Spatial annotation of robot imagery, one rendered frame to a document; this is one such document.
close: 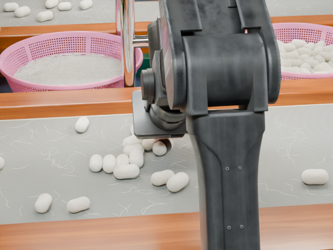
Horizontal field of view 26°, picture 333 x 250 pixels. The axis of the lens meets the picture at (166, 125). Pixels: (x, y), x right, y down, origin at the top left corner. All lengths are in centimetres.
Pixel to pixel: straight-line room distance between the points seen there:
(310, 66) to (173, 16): 80
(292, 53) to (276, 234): 63
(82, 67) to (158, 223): 57
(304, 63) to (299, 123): 24
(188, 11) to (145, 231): 33
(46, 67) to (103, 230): 58
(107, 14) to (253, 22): 105
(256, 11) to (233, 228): 19
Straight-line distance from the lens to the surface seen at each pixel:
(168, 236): 87
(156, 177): 99
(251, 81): 60
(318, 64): 141
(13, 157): 109
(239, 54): 60
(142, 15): 165
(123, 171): 101
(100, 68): 139
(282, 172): 105
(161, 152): 106
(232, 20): 68
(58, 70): 138
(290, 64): 141
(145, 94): 86
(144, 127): 102
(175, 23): 62
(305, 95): 124
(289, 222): 90
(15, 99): 121
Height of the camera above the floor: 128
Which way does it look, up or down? 28 degrees down
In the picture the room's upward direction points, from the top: straight up
